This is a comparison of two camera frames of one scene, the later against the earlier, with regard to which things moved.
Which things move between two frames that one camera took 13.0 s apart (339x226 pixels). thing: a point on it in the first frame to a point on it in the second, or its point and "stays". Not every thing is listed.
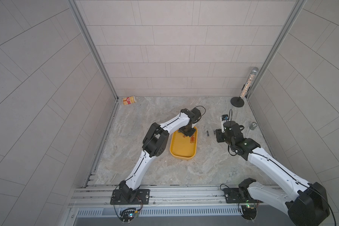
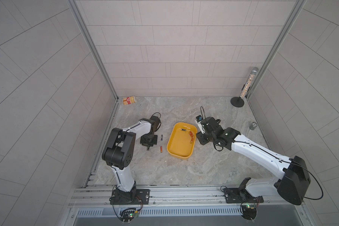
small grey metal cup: x=253 y=125 stays
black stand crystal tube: x=238 y=101 stays
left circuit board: x=128 y=214 stays
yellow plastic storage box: x=182 y=147 stays
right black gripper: x=218 y=133 to x=199 y=136
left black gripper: x=189 y=133 to x=143 y=141
